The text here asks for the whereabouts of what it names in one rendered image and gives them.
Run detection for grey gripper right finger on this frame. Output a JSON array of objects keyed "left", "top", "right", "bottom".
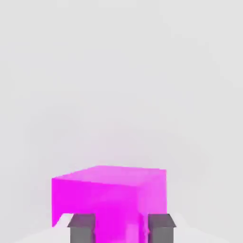
[{"left": 147, "top": 213, "right": 211, "bottom": 243}]

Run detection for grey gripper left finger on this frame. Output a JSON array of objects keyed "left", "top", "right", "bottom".
[{"left": 32, "top": 214, "right": 96, "bottom": 243}]

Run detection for small magenta cube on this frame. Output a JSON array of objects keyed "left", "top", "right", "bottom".
[{"left": 51, "top": 165, "right": 168, "bottom": 243}]

